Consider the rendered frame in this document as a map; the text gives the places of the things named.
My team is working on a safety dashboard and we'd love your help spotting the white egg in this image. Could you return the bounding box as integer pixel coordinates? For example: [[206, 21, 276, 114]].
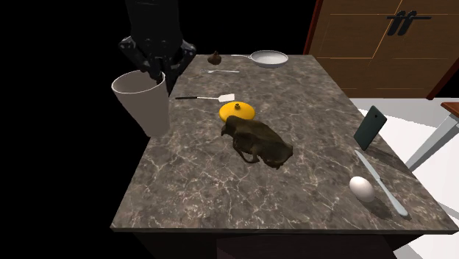
[[349, 175, 377, 203]]

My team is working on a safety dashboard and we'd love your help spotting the white spatula with black handle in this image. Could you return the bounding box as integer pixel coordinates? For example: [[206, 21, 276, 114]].
[[174, 93, 236, 103]]

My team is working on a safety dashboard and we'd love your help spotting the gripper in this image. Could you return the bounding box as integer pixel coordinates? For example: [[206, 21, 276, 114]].
[[118, 35, 197, 96]]

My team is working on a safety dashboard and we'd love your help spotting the table with white legs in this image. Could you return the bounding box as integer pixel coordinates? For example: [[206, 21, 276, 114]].
[[405, 102, 459, 173]]

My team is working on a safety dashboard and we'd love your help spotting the white frying pan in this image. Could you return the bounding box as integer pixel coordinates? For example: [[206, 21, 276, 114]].
[[231, 49, 290, 69]]

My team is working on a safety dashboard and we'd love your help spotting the yellow lid with knob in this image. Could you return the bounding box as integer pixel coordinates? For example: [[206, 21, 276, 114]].
[[218, 101, 257, 124]]

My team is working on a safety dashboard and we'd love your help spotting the brown wooden door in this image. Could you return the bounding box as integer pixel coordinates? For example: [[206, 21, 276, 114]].
[[303, 0, 459, 101]]

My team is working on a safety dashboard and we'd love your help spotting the dark green phone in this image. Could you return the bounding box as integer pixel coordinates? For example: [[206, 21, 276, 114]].
[[352, 104, 388, 152]]

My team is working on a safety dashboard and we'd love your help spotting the dark brown animal figure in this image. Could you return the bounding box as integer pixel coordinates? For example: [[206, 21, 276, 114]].
[[221, 115, 294, 170]]

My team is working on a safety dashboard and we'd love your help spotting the white cup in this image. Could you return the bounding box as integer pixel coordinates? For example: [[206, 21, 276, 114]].
[[110, 69, 171, 138]]

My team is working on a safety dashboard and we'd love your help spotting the silver table knife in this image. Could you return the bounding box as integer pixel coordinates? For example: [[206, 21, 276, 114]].
[[354, 149, 410, 218]]

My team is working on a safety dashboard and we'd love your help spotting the silver fork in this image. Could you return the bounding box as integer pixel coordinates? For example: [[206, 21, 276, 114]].
[[200, 68, 241, 75]]

